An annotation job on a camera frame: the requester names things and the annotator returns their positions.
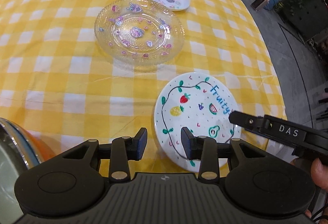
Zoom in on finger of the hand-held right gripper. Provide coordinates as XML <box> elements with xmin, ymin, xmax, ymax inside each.
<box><xmin>228</xmin><ymin>110</ymin><xmax>267</xmax><ymax>135</ymax></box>

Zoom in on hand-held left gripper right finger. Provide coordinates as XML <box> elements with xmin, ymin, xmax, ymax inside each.
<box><xmin>181</xmin><ymin>127</ymin><xmax>293</xmax><ymax>180</ymax></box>

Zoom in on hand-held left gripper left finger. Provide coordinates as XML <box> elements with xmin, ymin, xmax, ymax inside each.
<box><xmin>34</xmin><ymin>127</ymin><xmax>148</xmax><ymax>181</ymax></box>

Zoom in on white fruit print plate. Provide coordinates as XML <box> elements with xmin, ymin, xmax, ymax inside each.
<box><xmin>154</xmin><ymin>72</ymin><xmax>243</xmax><ymax>173</ymax></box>

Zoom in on orange steel bowl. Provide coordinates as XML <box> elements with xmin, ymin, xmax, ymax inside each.
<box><xmin>0</xmin><ymin>118</ymin><xmax>49</xmax><ymax>171</ymax></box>

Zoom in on clear printed glass plate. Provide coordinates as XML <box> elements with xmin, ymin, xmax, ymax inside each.
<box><xmin>94</xmin><ymin>0</ymin><xmax>185</xmax><ymax>68</ymax></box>

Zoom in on person's right hand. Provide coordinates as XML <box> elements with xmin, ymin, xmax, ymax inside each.
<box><xmin>290</xmin><ymin>157</ymin><xmax>328</xmax><ymax>224</ymax></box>

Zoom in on yellow checked tablecloth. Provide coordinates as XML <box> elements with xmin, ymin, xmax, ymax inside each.
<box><xmin>0</xmin><ymin>0</ymin><xmax>286</xmax><ymax>181</ymax></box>

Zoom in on dark grey cabinet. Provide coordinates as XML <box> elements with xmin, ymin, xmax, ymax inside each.
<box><xmin>280</xmin><ymin>0</ymin><xmax>328</xmax><ymax>40</ymax></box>

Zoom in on small beige heater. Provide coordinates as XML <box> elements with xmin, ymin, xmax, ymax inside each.
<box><xmin>251</xmin><ymin>0</ymin><xmax>271</xmax><ymax>11</ymax></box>

